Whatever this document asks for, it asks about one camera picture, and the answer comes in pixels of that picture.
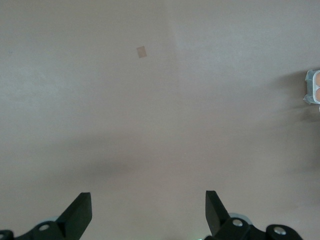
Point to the brown tape patch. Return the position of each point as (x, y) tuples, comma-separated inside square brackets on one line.
[(142, 52)]

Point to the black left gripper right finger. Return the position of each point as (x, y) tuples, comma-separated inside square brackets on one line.
[(216, 215)]

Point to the clear plastic egg box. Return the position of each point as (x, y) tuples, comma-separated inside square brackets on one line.
[(310, 85)]

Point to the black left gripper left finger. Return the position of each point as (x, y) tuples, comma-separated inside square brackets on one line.
[(75, 217)]

